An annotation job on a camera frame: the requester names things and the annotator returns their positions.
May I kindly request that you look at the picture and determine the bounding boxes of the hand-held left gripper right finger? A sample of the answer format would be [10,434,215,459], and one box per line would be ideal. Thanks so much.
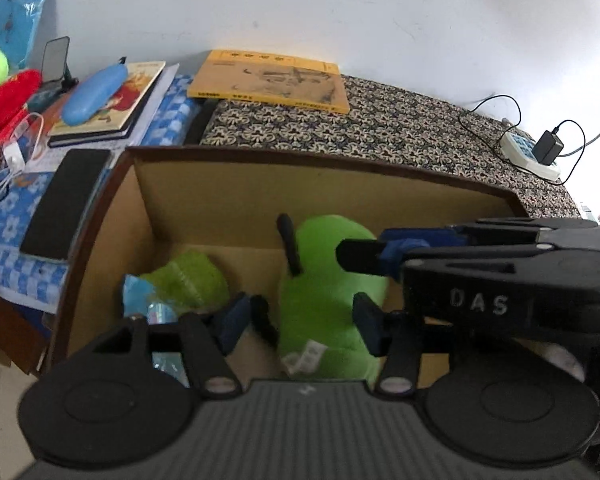
[352,292,426,397]

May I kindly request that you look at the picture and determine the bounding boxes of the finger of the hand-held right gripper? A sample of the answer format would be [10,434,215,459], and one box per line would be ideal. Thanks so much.
[379,218,600,248]
[336,239,553,279]

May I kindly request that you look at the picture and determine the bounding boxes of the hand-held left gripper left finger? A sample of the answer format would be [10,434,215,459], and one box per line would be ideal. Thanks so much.
[86,291,254,400]

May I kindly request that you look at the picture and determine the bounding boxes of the green apple plush toy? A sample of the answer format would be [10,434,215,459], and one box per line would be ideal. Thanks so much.
[275,212,396,381]

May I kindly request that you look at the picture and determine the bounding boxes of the blue plastic bag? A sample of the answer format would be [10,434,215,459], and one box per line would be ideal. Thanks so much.
[122,275,188,386]

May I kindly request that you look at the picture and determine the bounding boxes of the brown cardboard box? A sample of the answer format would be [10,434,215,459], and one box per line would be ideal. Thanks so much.
[45,144,588,383]

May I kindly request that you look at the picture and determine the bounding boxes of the white power strip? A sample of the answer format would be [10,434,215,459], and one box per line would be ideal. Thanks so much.
[500,119,563,182]

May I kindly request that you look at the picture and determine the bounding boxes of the black charger plug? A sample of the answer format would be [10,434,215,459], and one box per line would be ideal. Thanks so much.
[534,130,565,165]

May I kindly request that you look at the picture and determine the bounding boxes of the yellow book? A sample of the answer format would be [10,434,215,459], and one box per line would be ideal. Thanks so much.
[186,49,351,115]

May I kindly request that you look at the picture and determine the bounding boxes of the black smartphone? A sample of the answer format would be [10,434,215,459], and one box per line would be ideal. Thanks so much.
[20,148,113,263]

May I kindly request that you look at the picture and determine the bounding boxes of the brown cardboard carton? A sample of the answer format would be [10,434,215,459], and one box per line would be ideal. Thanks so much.
[0,285,48,376]

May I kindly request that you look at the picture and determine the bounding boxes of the blue checkered table cloth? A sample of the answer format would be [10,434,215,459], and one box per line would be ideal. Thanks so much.
[0,74,203,313]

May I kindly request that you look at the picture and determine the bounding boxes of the blue glasses case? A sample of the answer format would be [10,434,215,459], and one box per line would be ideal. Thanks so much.
[61,64,129,127]

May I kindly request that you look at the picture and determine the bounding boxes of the orange red pouch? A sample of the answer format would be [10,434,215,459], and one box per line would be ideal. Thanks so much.
[27,92,76,128]

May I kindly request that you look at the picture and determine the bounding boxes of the red plush toy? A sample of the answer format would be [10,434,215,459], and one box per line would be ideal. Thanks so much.
[0,69,43,136]

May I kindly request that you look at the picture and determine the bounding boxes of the small standing mirror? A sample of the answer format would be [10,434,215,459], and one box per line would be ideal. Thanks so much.
[39,36,80,93]

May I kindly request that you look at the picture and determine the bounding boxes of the blue plastic package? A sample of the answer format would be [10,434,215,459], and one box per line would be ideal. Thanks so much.
[0,0,48,71]

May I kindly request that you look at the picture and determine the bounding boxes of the thin black cable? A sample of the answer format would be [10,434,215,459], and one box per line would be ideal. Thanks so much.
[457,94,588,186]

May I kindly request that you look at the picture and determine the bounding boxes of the white charging cable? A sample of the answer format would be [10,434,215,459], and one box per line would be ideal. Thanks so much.
[0,112,46,206]

